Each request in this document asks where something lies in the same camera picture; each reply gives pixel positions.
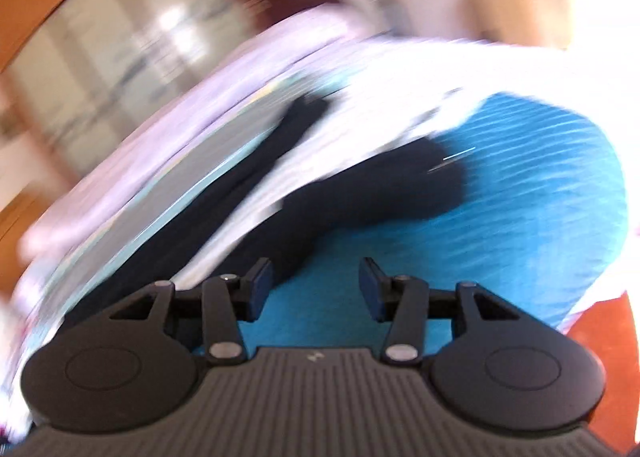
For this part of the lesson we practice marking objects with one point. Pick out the light wooden cabinet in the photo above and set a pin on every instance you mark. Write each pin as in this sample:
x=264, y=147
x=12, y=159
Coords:
x=520, y=7

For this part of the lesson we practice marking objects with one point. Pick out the black pants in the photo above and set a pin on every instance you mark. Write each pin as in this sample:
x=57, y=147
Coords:
x=350, y=197

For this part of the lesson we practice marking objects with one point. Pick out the white checked quilt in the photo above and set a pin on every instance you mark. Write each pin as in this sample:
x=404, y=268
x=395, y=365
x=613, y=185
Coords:
x=175, y=107

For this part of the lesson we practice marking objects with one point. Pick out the blue striped mat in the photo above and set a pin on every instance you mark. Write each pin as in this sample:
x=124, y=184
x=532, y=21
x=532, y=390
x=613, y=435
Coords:
x=505, y=217

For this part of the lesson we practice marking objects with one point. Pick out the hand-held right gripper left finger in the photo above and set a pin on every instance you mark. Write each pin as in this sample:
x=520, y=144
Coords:
x=260, y=289

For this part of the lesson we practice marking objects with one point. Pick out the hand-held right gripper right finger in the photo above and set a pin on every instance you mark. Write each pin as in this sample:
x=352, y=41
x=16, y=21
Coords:
x=371, y=289

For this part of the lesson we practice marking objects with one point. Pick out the frosted glass door wardrobe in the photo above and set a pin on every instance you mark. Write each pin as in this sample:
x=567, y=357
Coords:
x=115, y=37

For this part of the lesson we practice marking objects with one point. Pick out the teal yellow edged sheet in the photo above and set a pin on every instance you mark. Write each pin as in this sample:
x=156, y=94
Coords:
x=165, y=187

